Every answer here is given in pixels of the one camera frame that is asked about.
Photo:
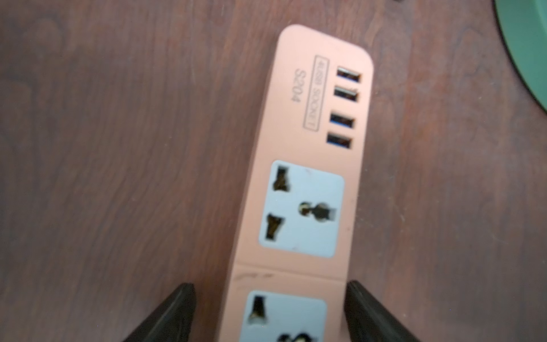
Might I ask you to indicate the green and cream desk fan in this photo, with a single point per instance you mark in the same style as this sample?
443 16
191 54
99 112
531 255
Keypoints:
523 27

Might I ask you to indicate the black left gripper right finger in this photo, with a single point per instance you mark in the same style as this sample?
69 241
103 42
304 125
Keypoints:
368 320

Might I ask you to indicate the pink power strip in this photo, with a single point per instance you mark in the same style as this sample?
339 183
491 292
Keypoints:
289 266

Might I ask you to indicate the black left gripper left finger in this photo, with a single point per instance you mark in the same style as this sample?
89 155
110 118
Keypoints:
171 320

